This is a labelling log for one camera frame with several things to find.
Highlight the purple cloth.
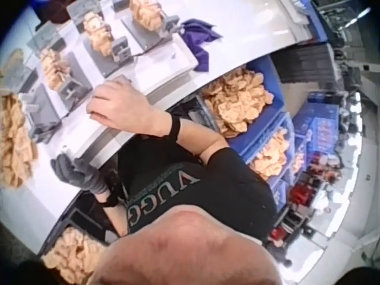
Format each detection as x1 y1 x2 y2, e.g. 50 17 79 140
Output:
180 18 224 72

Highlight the person's left hand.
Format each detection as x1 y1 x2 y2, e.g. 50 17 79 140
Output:
50 153 110 195

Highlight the grey metal jig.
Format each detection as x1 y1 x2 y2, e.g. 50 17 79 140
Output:
38 52 93 102
66 0 105 34
82 32 135 78
26 28 67 58
20 84 64 141
121 5 182 52

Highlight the large heap of tan parts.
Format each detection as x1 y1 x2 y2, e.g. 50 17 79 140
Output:
0 91 40 188

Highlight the person's right hand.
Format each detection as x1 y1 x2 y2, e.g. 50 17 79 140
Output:
85 78 173 138

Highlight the blue crate of tan parts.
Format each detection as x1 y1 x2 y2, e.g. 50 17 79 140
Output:
237 112 298 182
201 55 286 141

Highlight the black crate of tan parts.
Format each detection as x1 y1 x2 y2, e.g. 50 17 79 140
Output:
40 207 111 285

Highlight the pile of tan parts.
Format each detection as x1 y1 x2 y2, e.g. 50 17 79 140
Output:
129 0 164 31
39 48 72 90
83 13 116 58

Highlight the stack of blue boxes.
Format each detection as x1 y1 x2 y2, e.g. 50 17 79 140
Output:
305 91 341 153

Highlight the cluttered shelf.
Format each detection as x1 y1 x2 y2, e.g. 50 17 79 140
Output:
267 142 359 268

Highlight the black wrist band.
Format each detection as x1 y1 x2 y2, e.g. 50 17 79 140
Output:
102 175 126 208
167 113 182 141

